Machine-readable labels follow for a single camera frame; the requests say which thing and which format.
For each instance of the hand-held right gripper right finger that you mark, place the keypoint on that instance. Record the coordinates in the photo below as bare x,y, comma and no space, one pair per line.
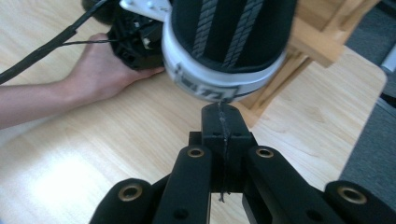
239,140

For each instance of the grey metal stand leg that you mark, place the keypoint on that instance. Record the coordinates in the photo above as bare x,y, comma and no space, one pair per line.
389,60

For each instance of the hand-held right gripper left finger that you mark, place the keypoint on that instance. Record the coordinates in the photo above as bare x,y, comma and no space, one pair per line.
214,140

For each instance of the black white lace-up sneaker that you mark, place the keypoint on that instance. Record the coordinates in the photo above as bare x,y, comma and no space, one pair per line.
230,31

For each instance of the wooden three-tier shoe rack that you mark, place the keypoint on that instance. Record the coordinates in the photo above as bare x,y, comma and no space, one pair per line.
314,46

